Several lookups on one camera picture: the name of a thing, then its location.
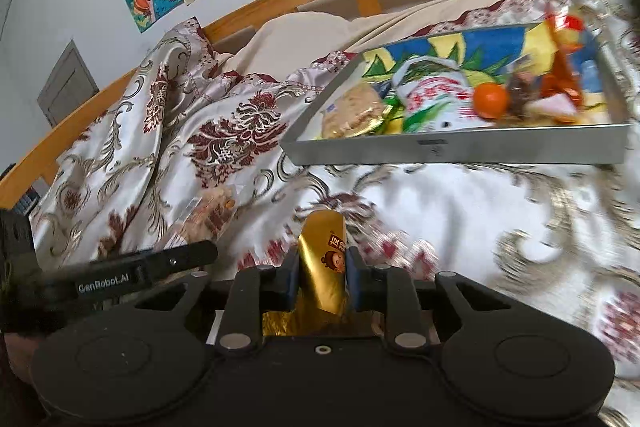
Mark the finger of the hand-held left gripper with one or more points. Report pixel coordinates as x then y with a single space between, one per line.
180 259

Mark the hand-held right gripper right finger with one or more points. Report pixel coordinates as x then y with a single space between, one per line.
357 284

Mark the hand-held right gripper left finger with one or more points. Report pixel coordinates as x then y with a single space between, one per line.
290 284

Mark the gold foil snack packet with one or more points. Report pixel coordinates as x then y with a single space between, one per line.
320 267

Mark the brown cracker pack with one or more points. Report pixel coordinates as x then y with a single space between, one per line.
210 212

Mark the grey metal tray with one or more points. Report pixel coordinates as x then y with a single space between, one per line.
450 149

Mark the golden rice crisp pack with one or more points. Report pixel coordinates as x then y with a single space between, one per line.
350 112

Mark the green and white pouch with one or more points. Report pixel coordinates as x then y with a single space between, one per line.
435 97

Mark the mandarin orange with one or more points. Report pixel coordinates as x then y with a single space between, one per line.
491 102

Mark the dark brown snack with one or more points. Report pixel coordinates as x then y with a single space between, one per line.
522 94

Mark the red orange clear packet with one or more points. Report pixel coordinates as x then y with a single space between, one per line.
565 57

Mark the floral satin blanket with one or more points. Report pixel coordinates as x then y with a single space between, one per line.
450 217

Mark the cream cloth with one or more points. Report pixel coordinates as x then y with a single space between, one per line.
300 42

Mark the colourful drawing sheet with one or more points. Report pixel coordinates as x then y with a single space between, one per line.
480 47

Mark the grey wall panel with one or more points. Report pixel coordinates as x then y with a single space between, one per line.
67 82

